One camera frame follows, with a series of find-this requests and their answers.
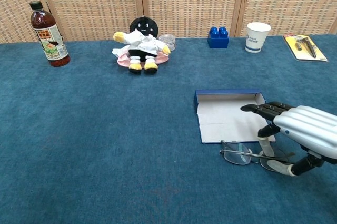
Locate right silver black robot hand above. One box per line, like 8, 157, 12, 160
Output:
240, 101, 337, 177

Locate thin-framed eyeglasses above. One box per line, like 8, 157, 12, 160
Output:
219, 140, 293, 172

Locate blue glasses box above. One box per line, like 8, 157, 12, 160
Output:
194, 89, 276, 144

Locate blue building block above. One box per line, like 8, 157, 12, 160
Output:
207, 26, 230, 49

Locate razor in yellow package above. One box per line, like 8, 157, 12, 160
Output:
283, 34, 329, 63

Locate white paper cup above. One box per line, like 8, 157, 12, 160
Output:
244, 22, 272, 54

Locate clear plastic jar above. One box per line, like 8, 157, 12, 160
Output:
158, 34, 176, 51

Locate black plush doll white coat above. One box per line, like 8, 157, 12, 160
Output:
113, 15, 171, 75

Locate blue felt table cloth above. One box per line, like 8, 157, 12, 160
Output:
0, 34, 337, 224

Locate woven wooden folding screen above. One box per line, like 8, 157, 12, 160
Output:
0, 0, 337, 44

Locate brown sauce bottle with label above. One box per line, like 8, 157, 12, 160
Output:
29, 1, 71, 67

